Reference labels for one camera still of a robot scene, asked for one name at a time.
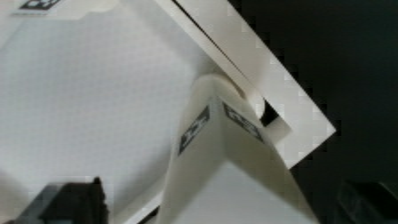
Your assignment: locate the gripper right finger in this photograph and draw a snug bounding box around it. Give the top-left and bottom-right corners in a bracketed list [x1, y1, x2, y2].
[336, 181, 398, 224]

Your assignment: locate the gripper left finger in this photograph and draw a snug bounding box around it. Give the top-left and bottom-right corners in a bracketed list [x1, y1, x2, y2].
[14, 178, 108, 224]

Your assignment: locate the white desk top tray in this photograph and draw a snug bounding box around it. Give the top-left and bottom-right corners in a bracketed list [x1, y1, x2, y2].
[0, 0, 295, 224]

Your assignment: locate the white leg with tag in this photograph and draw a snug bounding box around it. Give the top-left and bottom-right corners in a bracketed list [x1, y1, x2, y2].
[0, 0, 121, 21]

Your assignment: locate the white U-shaped fence frame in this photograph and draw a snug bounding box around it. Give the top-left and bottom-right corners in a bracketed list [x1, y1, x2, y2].
[176, 0, 336, 167]

